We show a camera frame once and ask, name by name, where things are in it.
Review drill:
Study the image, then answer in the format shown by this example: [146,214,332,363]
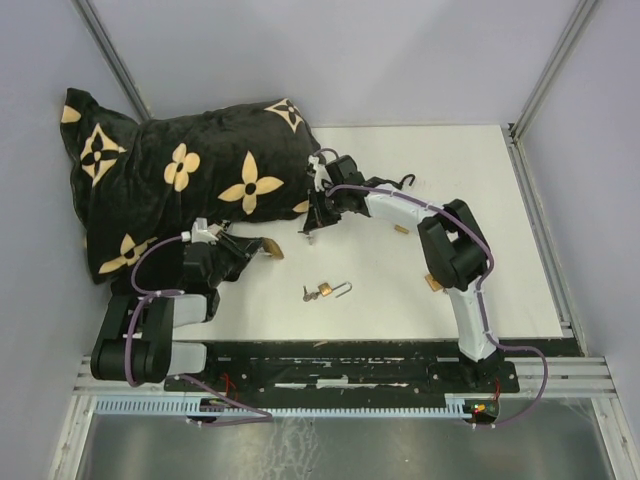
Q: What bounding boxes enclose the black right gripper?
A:
[304,185,347,232]

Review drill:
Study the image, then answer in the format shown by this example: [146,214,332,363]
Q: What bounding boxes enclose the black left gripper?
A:
[207,229,265,288]

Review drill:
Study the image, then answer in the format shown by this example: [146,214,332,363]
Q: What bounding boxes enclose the large brass padlock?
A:
[261,238,284,260]

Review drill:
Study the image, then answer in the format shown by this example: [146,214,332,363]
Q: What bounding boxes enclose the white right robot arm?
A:
[302,150,498,391]

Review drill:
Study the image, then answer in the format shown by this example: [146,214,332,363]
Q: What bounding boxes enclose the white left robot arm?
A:
[90,232,268,390]

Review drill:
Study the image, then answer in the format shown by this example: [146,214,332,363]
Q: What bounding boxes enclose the small brass padlock left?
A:
[318,281,353,298]

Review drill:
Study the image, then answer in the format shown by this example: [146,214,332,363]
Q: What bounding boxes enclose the black padlock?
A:
[371,173,416,190]

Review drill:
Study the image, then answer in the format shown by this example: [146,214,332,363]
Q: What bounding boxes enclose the small left padlock keys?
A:
[303,286,320,302]

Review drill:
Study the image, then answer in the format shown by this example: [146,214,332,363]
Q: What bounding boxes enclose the black floral garment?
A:
[109,229,189,297]

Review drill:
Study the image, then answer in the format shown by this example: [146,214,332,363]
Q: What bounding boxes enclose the black floral plush pillow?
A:
[60,88,320,284]

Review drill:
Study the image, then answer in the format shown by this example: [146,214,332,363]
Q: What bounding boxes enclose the brass padlock long shackle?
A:
[425,274,444,292]

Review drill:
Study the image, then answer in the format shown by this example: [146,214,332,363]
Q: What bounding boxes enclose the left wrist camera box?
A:
[180,217,224,245]

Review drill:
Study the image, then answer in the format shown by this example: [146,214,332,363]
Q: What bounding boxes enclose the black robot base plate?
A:
[164,340,520,409]

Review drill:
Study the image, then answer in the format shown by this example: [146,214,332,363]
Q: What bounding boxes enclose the light blue cable duct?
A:
[94,393,499,417]

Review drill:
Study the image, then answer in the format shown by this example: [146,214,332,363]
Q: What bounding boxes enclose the left aluminium frame post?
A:
[71,0,152,121]

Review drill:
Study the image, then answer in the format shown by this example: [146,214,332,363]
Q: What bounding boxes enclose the aluminium frame post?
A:
[71,0,152,121]
[507,0,609,146]

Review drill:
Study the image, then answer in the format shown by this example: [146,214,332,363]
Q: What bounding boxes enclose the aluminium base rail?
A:
[72,357,617,399]

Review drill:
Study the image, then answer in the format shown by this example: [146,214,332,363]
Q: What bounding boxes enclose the right aluminium frame post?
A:
[507,0,609,146]

